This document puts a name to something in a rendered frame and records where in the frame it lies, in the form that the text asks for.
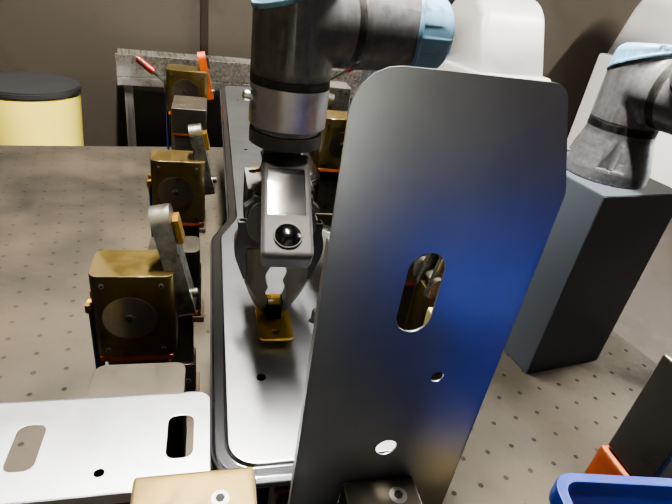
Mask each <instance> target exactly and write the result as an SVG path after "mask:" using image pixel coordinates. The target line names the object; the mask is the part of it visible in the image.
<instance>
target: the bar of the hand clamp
mask: <svg viewBox="0 0 672 504"><path fill-rule="evenodd" d="M444 265H445V262H444V260H443V257H441V256H440V255H439V254H435V253H428V254H426V257H425V259H424V261H423V264H422V266H421V268H420V271H419V273H418V275H417V278H416V280H415V281H416V283H417V284H420V281H421V280H427V279H426V277H425V273H426V272H427V271H428V270H430V269H433V268H434V271H433V273H432V275H431V277H430V279H429V282H430V281H431V280H432V279H434V278H435V277H440V276H442V275H443V271H444ZM429 282H428V284H429ZM428 284H427V286H426V288H425V291H424V293H423V294H424V296H425V297H427V296H426V295H425V294H426V291H427V287H428Z"/></svg>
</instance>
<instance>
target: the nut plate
mask: <svg viewBox="0 0 672 504"><path fill-rule="evenodd" d="M267 298H268V299H272V300H274V301H273V302H268V305H267V309H266V311H265V312H261V311H260V310H259V309H258V308H257V306H256V305H255V311H256V319H257V327H258V336H259V339H260V340H261V341H285V340H291V339H293V331H292V326H291V322H290V317H289V312H288V308H287V309H286V310H285V311H284V312H281V309H280V294H267ZM272 331H278V332H279V334H277V335H275V334H272V333H271V332H272Z"/></svg>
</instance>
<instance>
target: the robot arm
mask: <svg viewBox="0 0 672 504"><path fill-rule="evenodd" d="M251 6H252V7H253V13H252V36H251V60H250V87H251V89H252V90H243V92H242V98H243V100H244V101H250V102H249V112H248V120H249V122H250V124H249V140H250V142H251V143H253V144H254V145H256V146H258V147H261V148H262V162H261V165H260V167H259V168H247V167H244V188H243V217H244V218H238V219H237V222H238V228H237V230H236V231H235V234H234V254H235V259H236V262H237V264H238V267H239V270H240V272H241V275H242V278H243V280H244V282H245V285H246V288H247V290H248V293H249V295H250V297H251V299H252V301H253V302H254V304H255V305H256V306H257V308H258V309H259V310H260V311H261V312H265V311H266V309H267V305H268V298H267V294H266V293H265V292H266V290H267V288H268V285H267V279H266V274H267V272H268V270H269V269H270V268H271V267H285V268H286V270H287V271H286V274H285V276H284V278H283V283H284V289H283V291H282V293H281V294H280V309H281V312H284V311H285V310H286V309H287V308H288V307H289V306H290V305H291V304H292V303H293V302H294V301H295V299H296V298H297V297H298V295H299V294H300V293H301V291H302V290H303V288H304V286H305V284H306V283H307V281H308V280H309V279H310V277H311V275H312V273H313V271H314V270H315V268H316V266H317V264H318V262H319V260H320V258H321V255H322V251H323V236H322V229H323V226H324V225H323V222H322V220H316V217H315V214H316V213H318V212H319V211H320V209H319V206H318V204H316V203H315V202H314V197H315V192H316V191H315V190H314V187H313V185H312V183H311V180H310V163H309V157H308V156H307V155H301V153H307V152H312V151H315V150H317V149H318V148H319V147H320V143H321V135H322V132H321V131H322V130H323V129H325V123H326V115H327V106H328V98H329V90H330V88H329V87H330V80H331V71H332V68H338V69H351V70H368V71H379V70H382V69H384V68H387V67H389V66H413V67H422V68H431V69H437V68H438V67H440V66H441V65H442V64H443V62H444V61H445V60H446V58H447V56H448V54H449V52H450V50H451V47H452V42H453V37H454V34H455V17H454V12H453V9H452V7H451V5H450V3H449V1H448V0H251ZM606 70H607V72H606V74H605V77H604V79H603V82H602V84H601V87H600V90H599V92H598V95H597V97H596V100H595V102H594V105H593V108H592V110H591V113H590V115H589V118H588V120H587V123H586V125H585V127H584V128H583V129H582V131H581V132H580V133H579V134H578V136H577V137H576V138H575V140H574V141H573V142H572V144H571V145H570V147H569V148H567V170H568V171H569V172H571V173H573V174H575V175H577V176H579V177H582V178H584V179H587V180H589V181H592V182H596V183H599V184H603V185H607V186H611V187H616V188H623V189H641V188H644V187H645V186H646V184H647V182H648V180H649V178H650V175H651V164H652V156H653V146H654V142H655V139H656V137H657V135H658V133H659V131H662V132H664V133H667V134H670V135H672V45H669V44H655V43H636V42H628V43H624V44H622V45H620V46H619V47H618V48H617V49H616V51H615V53H614V55H613V57H612V60H611V62H610V64H609V65H608V66H607V68H606ZM256 172H258V173H257V174H252V173H256ZM259 172H260V173H259Z"/></svg>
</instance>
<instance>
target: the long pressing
mask: <svg viewBox="0 0 672 504"><path fill-rule="evenodd" d="M243 90H252V89H251V87H240V86H223V87H221V88H220V104H221V122H222V140H223V158H224V175H225V193H226V211H227V221H226V223H225V224H224V225H223V226H222V227H221V228H220V229H219V230H218V231H217V233H216V234H215V235H214V236H213V237H212V239H211V244H210V457H211V461H212V464H213V467H214V468H215V470H222V469H233V468H243V467H253V468H254V470H255V479H256V488H268V487H277V486H287V485H290V484H291V477H292V470H293V463H294V456H295V449H296V443H297V436H298V429H299V422H300V415H301V408H302V401H303V395H304V388H305V381H306V374H307V367H308V360H309V353H310V347H311V340H312V333H313V326H314V324H313V323H310V322H309V319H310V318H311V312H312V310H313V309H314V308H316V306H317V299H318V292H319V285H320V278H321V271H322V264H323V258H324V251H325V244H326V237H327V236H329V235H330V229H331V227H330V226H328V225H326V224H323V225H324V226H323V229H322V236H323V251H322V255H321V258H320V260H319V262H318V264H317V266H316V268H315V270H314V271H313V273H312V275H311V277H310V279H309V280H308V281H307V283H306V284H305V286H304V288H303V290H302V291H301V293H300V294H299V295H298V297H297V298H296V299H295V301H294V302H293V303H292V304H291V305H290V306H289V307H288V312H289V317H290V322H291V326H292V331H293V339H291V340H285V341H261V340H260V339H259V336H258V327H257V319H256V311H255V304H254V302H253V301H252V299H251V297H250V295H249V293H248V290H247V288H246V285H245V282H244V280H243V278H242V275H241V272H240V270H239V267H238V264H237V262H236V259H235V254H234V234H235V231H236V230H237V228H238V222H237V219H238V218H244V217H243V188H244V167H247V168H252V166H260V165H261V162H262V155H261V153H262V148H260V147H258V146H256V145H254V144H253V143H251V142H250V140H249V124H250V122H249V120H248V112H249V102H250V101H244V100H243V98H242V92H243ZM244 149H247V150H244ZM301 155H307V156H308V157H309V163H310V180H311V183H312V185H313V186H315V185H317V184H318V183H319V180H320V174H319V172H318V169H317V167H316V165H315V163H314V161H313V159H312V157H311V154H310V152H307V153H301ZM286 271H287V270H286V268H285V267H271V268H270V269H269V270H268V272H267V274H266V279H267V285H268V288H267V290H266V292H265V293H266V294H281V293H282V291H283V289H284V283H283V278H284V276H285V274H286ZM260 374H261V375H264V376H265V377H266V379H265V380H263V381H259V380H257V379H256V376H257V375H260Z"/></svg>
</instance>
